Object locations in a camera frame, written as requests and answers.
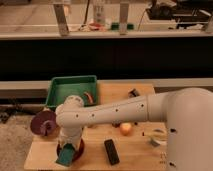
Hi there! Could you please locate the black rectangular remote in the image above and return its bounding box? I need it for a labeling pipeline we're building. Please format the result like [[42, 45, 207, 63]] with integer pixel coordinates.
[[104, 139, 120, 165]]

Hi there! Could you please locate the grey metal object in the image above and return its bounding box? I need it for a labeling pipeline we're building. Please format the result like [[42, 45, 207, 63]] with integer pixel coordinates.
[[149, 129, 167, 147]]

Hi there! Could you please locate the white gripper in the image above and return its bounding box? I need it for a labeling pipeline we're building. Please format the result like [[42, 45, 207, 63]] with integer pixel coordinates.
[[59, 127, 83, 150]]

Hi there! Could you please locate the wooden board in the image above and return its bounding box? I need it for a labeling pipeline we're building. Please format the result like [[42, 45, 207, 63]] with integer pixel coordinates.
[[23, 82, 169, 171]]

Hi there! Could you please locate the orange carrot toy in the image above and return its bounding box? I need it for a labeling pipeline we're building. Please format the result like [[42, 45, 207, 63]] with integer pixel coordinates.
[[84, 92, 94, 104]]

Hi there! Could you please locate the small dark object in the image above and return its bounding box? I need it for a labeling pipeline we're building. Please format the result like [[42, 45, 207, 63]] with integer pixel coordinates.
[[128, 89, 140, 98]]

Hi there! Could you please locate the red bowl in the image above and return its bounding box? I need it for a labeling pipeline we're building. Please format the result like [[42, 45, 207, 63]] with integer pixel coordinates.
[[56, 138, 86, 163]]

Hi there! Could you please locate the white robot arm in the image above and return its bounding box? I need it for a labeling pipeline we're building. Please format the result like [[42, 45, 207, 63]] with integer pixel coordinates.
[[56, 88, 213, 171]]

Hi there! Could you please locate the green plastic bin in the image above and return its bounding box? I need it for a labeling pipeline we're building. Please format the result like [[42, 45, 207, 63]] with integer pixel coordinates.
[[45, 75, 98, 110]]

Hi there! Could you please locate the yellow round fruit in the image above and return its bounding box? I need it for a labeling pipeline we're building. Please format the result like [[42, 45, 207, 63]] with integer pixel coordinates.
[[119, 123, 132, 136]]

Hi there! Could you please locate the purple plate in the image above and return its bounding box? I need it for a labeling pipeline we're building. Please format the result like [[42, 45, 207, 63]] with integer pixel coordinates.
[[30, 111, 57, 136]]

